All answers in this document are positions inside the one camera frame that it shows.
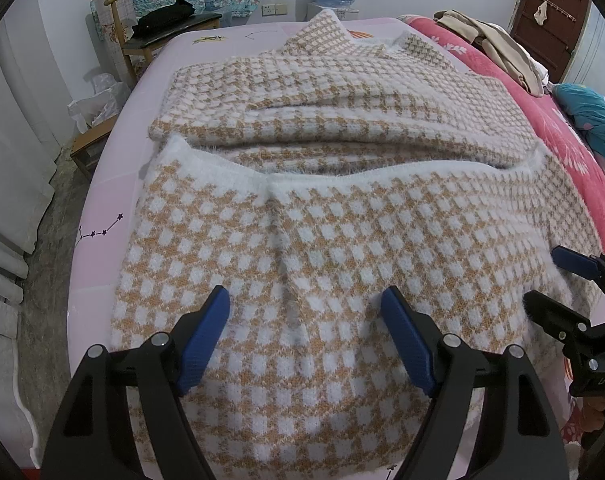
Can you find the low wooden stool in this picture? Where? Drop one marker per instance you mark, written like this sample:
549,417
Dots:
90,137

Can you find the white foam boards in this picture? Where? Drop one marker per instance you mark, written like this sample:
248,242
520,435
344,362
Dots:
12,170

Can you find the blue printed pillow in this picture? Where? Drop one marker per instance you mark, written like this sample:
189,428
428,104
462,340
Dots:
590,115

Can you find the tan white checked knit sweater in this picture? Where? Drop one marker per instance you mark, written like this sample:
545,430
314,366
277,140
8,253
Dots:
332,220

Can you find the pink floral blanket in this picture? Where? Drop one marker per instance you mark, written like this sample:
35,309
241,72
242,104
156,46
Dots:
562,140

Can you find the bed with pink sheet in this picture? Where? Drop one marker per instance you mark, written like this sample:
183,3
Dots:
107,220

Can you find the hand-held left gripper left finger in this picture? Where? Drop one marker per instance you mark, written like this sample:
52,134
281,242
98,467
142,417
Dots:
205,340

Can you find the person's right hand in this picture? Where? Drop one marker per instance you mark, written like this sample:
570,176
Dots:
593,415

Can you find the white wall socket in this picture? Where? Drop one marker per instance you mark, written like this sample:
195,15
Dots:
273,9

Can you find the beige clothes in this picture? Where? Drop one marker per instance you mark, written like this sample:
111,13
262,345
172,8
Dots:
502,50

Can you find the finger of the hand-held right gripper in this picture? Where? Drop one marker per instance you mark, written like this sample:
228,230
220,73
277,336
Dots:
572,262
552,312

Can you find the wooden chair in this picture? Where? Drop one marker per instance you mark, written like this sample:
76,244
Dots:
152,42

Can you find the white cloth on door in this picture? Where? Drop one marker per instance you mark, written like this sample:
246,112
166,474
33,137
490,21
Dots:
541,12

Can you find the black bag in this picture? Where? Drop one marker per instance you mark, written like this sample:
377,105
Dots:
165,15

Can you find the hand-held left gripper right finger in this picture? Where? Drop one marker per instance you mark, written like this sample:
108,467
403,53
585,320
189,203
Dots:
410,342

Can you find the brown wooden door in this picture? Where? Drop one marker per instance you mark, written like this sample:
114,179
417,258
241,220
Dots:
547,45

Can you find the white plastic bag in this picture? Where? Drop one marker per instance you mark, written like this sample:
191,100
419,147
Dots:
100,100

